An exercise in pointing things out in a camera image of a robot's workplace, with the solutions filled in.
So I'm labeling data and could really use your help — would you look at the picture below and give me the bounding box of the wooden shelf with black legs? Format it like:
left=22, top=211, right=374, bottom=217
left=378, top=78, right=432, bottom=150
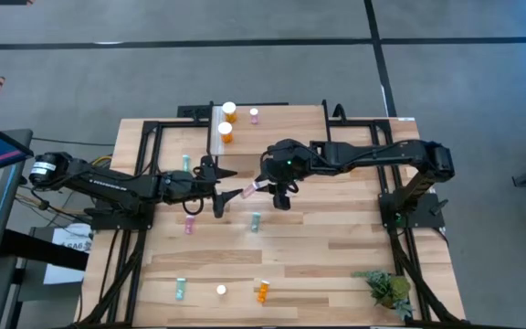
left=206, top=100, right=335, bottom=175

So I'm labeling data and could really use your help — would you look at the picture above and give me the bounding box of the large orange medicine bottle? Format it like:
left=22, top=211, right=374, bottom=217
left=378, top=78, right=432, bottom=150
left=221, top=101, right=238, bottom=123
left=217, top=121, right=235, bottom=144

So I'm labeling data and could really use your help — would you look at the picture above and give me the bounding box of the black aluminium table frame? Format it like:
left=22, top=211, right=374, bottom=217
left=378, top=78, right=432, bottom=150
left=73, top=117, right=463, bottom=328

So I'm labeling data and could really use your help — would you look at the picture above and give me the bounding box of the black stand base beam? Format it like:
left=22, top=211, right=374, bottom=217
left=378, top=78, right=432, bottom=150
left=0, top=228, right=89, bottom=271

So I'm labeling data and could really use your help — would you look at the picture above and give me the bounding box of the black cable loop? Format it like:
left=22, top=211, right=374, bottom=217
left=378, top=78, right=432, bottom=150
left=331, top=103, right=349, bottom=123

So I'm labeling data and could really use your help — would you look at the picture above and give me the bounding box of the potted green succulent plant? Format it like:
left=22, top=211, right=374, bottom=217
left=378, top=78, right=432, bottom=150
left=352, top=269, right=415, bottom=322

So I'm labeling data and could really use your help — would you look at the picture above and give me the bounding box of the white paper sheet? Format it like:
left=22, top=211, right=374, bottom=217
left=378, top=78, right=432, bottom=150
left=43, top=222, right=95, bottom=285

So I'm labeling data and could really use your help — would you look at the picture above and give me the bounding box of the black floor cable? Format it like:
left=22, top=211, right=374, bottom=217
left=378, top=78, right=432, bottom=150
left=32, top=137, right=114, bottom=148

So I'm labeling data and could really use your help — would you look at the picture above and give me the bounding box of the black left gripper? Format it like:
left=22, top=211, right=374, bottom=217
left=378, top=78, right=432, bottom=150
left=189, top=155, right=245, bottom=219

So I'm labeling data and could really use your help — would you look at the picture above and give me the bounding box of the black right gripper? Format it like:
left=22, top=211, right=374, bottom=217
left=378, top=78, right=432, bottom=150
left=254, top=139, right=314, bottom=211

